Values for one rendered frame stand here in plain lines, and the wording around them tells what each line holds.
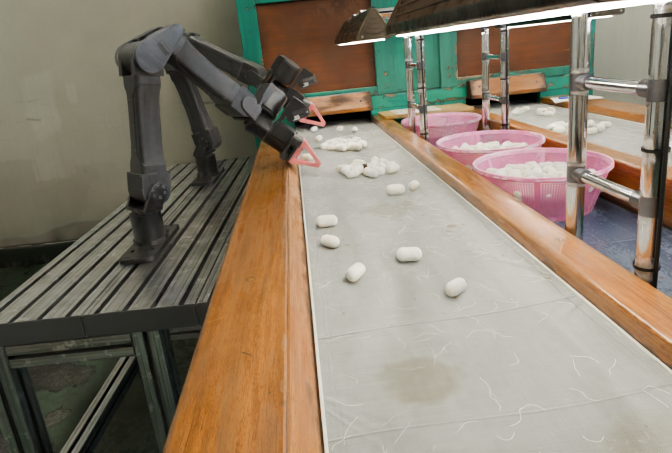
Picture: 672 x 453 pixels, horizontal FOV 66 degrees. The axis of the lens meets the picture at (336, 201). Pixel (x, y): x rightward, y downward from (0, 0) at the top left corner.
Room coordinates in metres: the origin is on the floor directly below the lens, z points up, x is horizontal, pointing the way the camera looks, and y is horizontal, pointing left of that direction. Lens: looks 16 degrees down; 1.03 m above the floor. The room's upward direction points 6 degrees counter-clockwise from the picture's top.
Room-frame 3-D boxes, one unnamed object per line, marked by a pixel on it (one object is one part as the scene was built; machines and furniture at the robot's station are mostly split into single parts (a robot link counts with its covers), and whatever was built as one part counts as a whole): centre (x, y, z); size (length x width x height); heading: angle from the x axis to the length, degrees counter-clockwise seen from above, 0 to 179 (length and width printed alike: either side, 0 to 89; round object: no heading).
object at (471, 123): (1.74, -0.38, 0.72); 0.27 x 0.27 x 0.10
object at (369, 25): (1.55, -0.11, 1.08); 0.62 x 0.08 x 0.07; 3
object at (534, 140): (1.30, -0.41, 0.72); 0.27 x 0.27 x 0.10
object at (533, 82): (2.03, -0.70, 0.83); 0.30 x 0.06 x 0.07; 93
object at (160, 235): (1.04, 0.40, 0.71); 0.20 x 0.07 x 0.08; 0
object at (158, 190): (1.05, 0.39, 0.77); 0.09 x 0.06 x 0.06; 45
